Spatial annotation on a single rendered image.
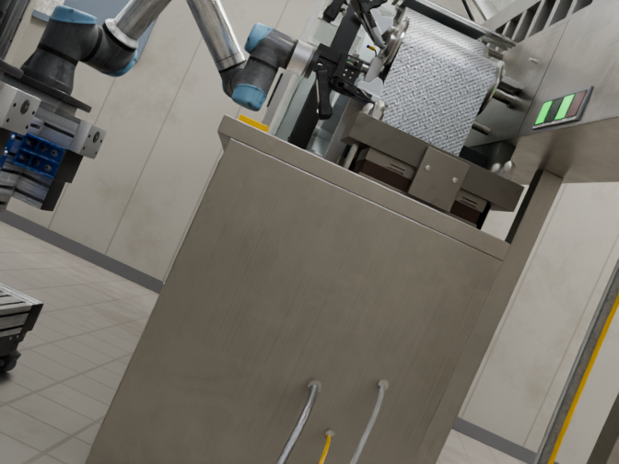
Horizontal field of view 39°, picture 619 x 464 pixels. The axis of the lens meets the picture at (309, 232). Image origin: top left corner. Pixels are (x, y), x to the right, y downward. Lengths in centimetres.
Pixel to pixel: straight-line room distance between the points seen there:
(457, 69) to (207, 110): 351
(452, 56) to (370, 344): 73
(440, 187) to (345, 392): 48
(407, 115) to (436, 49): 17
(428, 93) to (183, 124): 354
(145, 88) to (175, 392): 393
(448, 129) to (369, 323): 55
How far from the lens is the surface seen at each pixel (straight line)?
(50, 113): 250
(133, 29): 260
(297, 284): 183
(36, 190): 249
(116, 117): 565
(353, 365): 186
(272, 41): 207
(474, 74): 216
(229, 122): 182
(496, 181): 195
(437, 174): 190
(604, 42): 184
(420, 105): 212
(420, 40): 215
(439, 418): 233
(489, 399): 546
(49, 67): 253
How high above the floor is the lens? 76
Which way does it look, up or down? level
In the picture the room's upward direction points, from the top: 24 degrees clockwise
